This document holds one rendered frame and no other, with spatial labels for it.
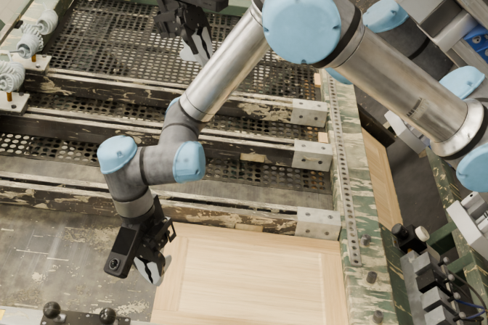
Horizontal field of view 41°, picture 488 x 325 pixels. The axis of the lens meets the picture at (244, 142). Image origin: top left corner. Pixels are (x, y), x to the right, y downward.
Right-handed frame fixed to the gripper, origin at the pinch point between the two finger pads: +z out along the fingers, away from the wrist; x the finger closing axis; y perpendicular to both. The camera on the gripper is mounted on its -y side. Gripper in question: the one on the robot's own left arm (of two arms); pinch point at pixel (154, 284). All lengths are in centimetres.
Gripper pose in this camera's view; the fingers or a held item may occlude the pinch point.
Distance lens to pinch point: 145.6
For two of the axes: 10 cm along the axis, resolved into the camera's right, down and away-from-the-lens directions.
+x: -8.7, -1.5, 4.7
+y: 4.7, -5.7, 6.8
